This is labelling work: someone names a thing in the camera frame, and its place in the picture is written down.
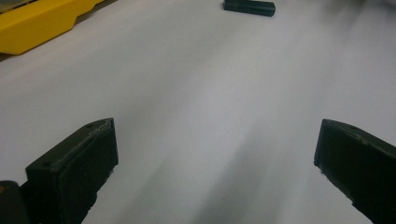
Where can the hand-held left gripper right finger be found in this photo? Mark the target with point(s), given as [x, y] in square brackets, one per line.
[358, 161]

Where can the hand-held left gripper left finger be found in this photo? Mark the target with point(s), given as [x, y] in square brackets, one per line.
[71, 168]

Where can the yellow plastic tray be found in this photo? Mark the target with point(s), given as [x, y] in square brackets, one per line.
[34, 21]

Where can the dark green rectangular block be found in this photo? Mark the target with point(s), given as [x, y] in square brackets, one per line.
[249, 7]

